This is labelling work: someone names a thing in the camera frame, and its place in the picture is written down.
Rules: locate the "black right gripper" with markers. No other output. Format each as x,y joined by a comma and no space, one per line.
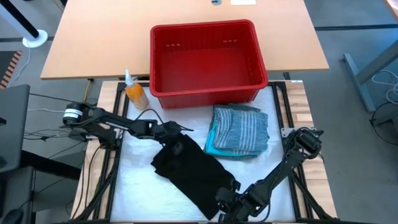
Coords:
233,203

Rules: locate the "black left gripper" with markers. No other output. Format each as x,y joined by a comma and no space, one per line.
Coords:
166,130

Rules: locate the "turquoise garment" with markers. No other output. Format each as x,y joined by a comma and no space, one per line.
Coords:
211,146

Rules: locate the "black garment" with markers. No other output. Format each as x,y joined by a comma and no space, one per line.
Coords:
192,174

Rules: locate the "blue grey striped garment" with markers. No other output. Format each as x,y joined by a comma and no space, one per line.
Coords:
242,130

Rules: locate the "grey-green trousers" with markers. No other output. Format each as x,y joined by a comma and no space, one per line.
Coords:
239,106

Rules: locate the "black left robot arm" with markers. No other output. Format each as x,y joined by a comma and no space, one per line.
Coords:
109,121

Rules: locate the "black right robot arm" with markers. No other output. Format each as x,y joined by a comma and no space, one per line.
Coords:
280,174

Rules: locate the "red plastic laundry bin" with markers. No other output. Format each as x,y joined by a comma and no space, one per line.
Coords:
205,62

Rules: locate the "orange spray bottle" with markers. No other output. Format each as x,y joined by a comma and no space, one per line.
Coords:
136,96

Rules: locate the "large tan wooden desk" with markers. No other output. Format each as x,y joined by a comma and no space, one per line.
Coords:
102,37

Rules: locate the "white paper sheet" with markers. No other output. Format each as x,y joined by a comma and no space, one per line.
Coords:
242,2

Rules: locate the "dark grey monitor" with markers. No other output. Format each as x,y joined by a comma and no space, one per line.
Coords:
12,124

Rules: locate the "white pole stand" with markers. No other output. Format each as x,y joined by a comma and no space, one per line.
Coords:
34,39

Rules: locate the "hazard striped floor mat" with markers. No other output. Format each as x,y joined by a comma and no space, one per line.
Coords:
9,67

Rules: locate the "grey metal table leg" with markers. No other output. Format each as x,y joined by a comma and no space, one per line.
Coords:
367,67

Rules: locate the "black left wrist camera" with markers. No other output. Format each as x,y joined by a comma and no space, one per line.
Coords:
178,148

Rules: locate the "black aluminium table frame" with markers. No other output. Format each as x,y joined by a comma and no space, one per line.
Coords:
298,193

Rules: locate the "silver aluminium rail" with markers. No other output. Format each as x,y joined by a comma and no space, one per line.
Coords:
90,136
286,132

